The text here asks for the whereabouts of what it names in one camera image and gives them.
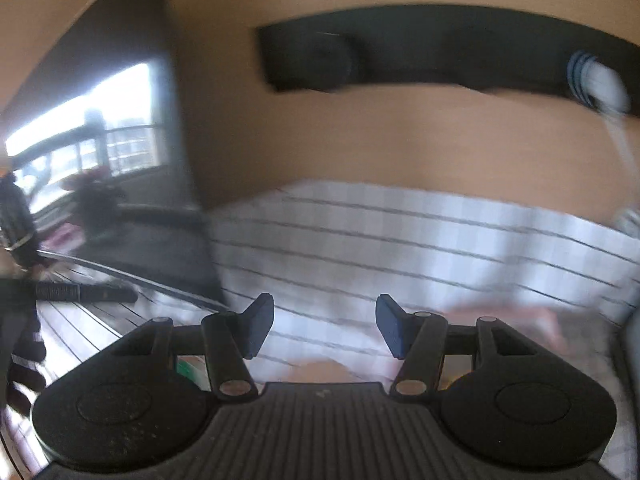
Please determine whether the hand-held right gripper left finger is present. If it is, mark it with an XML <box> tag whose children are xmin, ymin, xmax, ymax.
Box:
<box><xmin>112</xmin><ymin>294</ymin><xmax>275</xmax><ymax>401</ymax></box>

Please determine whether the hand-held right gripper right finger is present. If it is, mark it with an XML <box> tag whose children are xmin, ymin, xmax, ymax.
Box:
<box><xmin>376</xmin><ymin>294</ymin><xmax>538</xmax><ymax>396</ymax></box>

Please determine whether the green item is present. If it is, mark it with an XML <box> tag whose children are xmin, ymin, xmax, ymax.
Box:
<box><xmin>176</xmin><ymin>355</ymin><xmax>207</xmax><ymax>390</ymax></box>

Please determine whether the white thin-striped pillow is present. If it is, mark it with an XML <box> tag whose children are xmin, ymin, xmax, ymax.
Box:
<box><xmin>207</xmin><ymin>179</ymin><xmax>640</xmax><ymax>480</ymax></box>

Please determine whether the black ribbed bar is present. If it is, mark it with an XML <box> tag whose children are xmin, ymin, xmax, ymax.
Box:
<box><xmin>0</xmin><ymin>280</ymin><xmax>139</xmax><ymax>306</ymax></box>

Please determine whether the brown wooden headboard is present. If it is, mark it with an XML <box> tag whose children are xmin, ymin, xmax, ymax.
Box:
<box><xmin>164</xmin><ymin>0</ymin><xmax>640</xmax><ymax>213</ymax></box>

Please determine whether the dark potted plant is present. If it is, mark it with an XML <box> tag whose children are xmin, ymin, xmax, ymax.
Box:
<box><xmin>69</xmin><ymin>169</ymin><xmax>127</xmax><ymax>243</ymax></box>

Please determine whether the dark striped cloth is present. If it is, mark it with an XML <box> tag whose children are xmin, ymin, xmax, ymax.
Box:
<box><xmin>0</xmin><ymin>304</ymin><xmax>47</xmax><ymax>413</ymax></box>

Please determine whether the window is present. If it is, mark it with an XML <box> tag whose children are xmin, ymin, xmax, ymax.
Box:
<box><xmin>4</xmin><ymin>61</ymin><xmax>167</xmax><ymax>198</ymax></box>

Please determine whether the white plug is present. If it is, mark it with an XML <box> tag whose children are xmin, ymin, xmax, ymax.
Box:
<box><xmin>566</xmin><ymin>49</ymin><xmax>632</xmax><ymax>115</ymax></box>

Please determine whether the white cable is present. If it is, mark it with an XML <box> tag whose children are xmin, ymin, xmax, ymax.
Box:
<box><xmin>606</xmin><ymin>110</ymin><xmax>640</xmax><ymax>173</ymax></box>

